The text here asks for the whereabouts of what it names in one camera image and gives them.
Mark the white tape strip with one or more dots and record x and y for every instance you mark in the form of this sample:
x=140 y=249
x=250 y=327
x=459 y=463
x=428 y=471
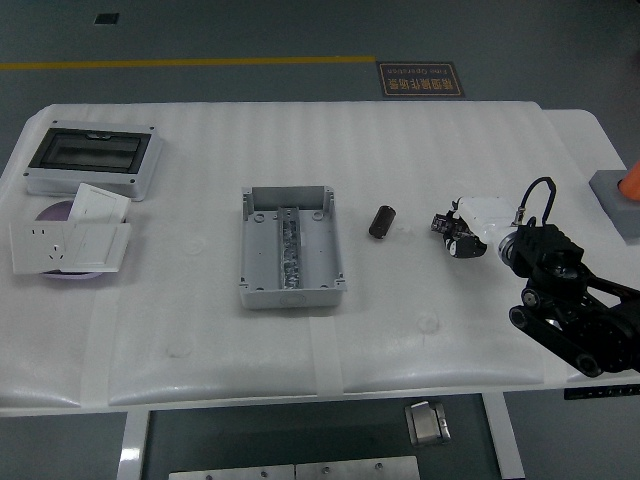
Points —
x=97 y=350

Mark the white wall socket panel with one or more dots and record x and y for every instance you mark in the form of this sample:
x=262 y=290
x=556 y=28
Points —
x=35 y=247

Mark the white foam mat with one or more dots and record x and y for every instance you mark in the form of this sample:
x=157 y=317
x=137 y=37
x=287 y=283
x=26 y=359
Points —
x=200 y=330

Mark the dark cylindrical battery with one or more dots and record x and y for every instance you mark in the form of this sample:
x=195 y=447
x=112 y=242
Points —
x=382 y=222

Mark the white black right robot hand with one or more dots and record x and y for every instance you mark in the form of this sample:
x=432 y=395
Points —
x=482 y=215

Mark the grey metal plate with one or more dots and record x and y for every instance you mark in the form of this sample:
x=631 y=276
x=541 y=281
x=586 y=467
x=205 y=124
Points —
x=230 y=473

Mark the open grey plastic box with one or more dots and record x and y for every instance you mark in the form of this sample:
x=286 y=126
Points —
x=260 y=250

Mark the white table leg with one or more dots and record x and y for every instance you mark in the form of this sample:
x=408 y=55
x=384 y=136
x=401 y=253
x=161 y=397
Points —
x=134 y=445
x=505 y=440

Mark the silver metal bracket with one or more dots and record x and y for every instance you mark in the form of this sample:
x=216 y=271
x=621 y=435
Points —
x=426 y=422

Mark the black table control panel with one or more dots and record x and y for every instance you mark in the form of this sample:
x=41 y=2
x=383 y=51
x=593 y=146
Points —
x=600 y=392

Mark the orange cone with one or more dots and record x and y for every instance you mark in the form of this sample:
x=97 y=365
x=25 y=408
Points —
x=632 y=182

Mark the dark floor sign orange text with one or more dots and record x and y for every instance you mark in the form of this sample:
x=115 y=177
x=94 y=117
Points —
x=420 y=80

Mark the grey square base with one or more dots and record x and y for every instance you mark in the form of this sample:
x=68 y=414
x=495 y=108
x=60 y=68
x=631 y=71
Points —
x=605 y=187

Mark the purple round plate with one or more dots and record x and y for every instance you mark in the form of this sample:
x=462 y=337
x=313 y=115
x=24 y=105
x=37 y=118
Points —
x=52 y=212

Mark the dark floor outlet plate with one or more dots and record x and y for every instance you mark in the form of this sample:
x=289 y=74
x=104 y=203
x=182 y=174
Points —
x=106 y=18

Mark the grey enclosure with dark window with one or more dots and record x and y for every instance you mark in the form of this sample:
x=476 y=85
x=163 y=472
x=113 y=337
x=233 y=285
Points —
x=90 y=152

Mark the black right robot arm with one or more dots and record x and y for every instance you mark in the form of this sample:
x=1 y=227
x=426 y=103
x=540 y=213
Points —
x=560 y=260

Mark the white wall switch panel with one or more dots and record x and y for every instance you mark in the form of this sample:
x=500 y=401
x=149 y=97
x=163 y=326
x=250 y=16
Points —
x=97 y=247
x=100 y=202

